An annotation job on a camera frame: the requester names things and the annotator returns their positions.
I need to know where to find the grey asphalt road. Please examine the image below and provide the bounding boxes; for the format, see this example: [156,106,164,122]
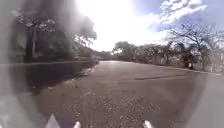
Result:
[29,60,224,128]

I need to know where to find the pale painted road line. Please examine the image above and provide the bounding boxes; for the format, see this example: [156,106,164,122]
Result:
[63,66,96,85]

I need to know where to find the row of trees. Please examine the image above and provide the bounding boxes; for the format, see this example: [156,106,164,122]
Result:
[99,23,224,73]

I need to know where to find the large dark trees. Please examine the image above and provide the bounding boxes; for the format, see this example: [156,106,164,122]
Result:
[13,0,98,64]

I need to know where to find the robot's own part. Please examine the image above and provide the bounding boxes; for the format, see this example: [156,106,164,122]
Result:
[142,119,154,128]
[73,121,82,128]

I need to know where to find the dark stone wall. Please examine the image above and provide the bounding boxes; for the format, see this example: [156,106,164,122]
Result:
[9,59,100,93]

